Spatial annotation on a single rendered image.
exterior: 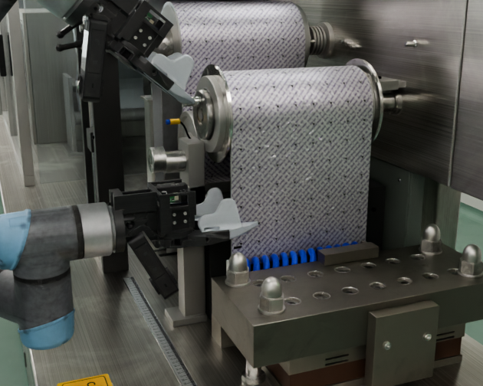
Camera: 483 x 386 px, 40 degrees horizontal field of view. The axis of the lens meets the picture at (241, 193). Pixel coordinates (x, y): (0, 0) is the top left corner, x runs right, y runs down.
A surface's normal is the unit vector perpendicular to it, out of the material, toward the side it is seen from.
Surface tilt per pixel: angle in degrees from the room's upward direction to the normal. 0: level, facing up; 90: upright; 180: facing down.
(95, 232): 79
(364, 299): 0
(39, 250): 90
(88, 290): 0
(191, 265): 90
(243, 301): 0
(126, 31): 90
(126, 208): 90
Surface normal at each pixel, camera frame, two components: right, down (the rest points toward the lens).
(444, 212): 0.36, 0.27
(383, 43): -0.93, 0.11
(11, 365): 0.00, -0.96
